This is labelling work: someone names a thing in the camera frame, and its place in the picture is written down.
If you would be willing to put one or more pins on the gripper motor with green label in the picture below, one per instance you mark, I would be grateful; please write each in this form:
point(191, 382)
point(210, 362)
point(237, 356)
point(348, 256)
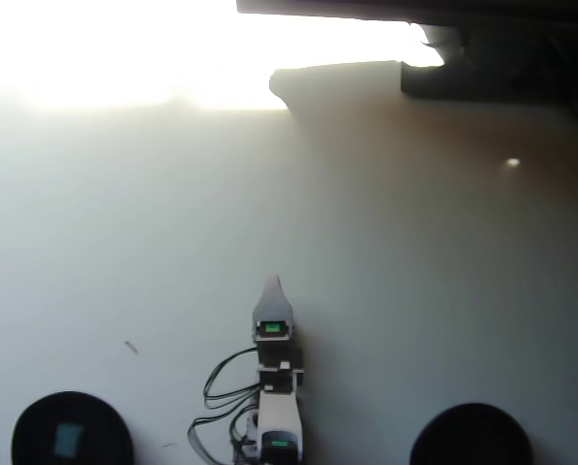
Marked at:
point(273, 329)

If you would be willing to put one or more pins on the blue cube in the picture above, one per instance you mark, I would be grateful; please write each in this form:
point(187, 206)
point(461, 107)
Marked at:
point(69, 440)

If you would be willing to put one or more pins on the white Koch robot arm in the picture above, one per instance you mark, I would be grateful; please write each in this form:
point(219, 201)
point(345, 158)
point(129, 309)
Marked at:
point(279, 416)

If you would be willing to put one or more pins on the black round bowl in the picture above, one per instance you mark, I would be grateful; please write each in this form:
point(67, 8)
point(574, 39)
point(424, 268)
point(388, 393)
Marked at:
point(32, 436)
point(470, 436)

